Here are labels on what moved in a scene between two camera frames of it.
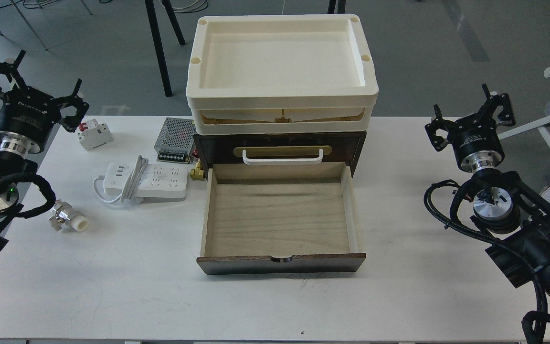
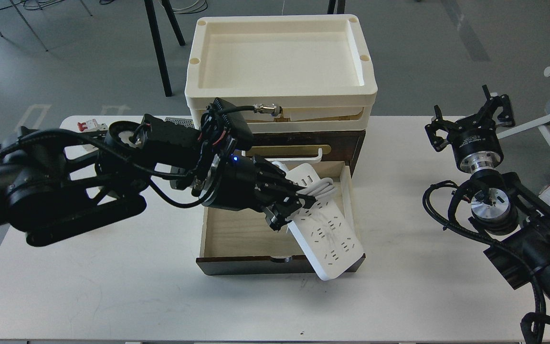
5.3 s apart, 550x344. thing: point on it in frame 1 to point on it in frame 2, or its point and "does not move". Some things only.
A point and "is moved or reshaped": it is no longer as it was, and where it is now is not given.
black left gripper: x=27 y=117 to x=232 y=183
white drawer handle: x=284 y=161 does not move
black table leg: x=155 y=32 does not move
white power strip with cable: x=134 y=182 is moved or reshaped
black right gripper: x=475 y=141 does not move
